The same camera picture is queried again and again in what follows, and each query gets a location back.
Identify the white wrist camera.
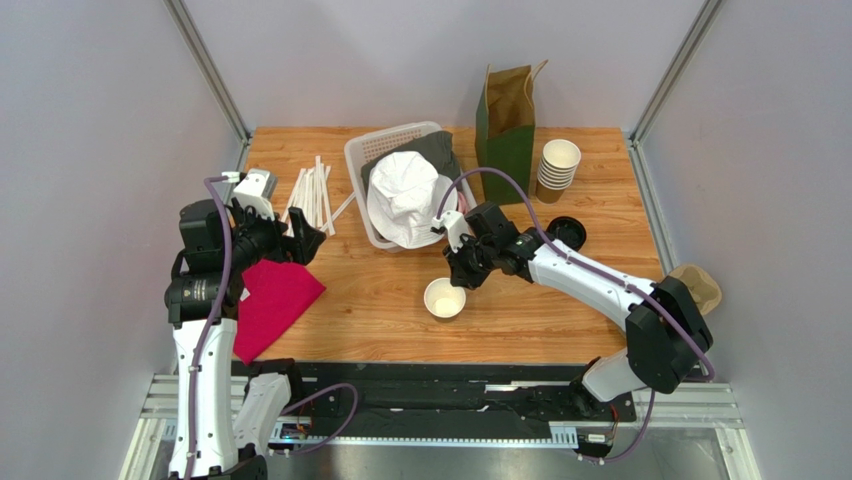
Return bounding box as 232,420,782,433
431,210,469,253
222,168,278,220

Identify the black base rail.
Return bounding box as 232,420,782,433
231,359,638,456

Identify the beige cup carrier tray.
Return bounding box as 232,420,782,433
669,263,723,316

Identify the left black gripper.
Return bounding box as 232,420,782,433
222,199,325,272

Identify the white plastic basket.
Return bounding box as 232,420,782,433
344,121,447,252

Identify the brown paper coffee cup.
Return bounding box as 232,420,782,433
423,278,467,320

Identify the white bucket hat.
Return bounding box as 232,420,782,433
367,151,458,249

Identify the stack of black lids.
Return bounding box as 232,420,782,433
546,216,587,251

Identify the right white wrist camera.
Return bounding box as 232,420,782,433
431,210,469,253

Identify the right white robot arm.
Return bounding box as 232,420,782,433
431,202,713,410

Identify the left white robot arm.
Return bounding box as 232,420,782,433
164,199,325,479

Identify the olive green cloth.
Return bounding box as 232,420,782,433
361,130,462,190

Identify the stack of paper cups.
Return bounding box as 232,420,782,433
535,139,582,204

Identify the bundle of white straws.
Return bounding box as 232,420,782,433
286,155,355,236

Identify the green paper bag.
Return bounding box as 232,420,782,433
475,61,547,192

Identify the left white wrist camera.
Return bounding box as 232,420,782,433
222,168,278,220

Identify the red cloth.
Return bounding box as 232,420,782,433
233,260,326,365

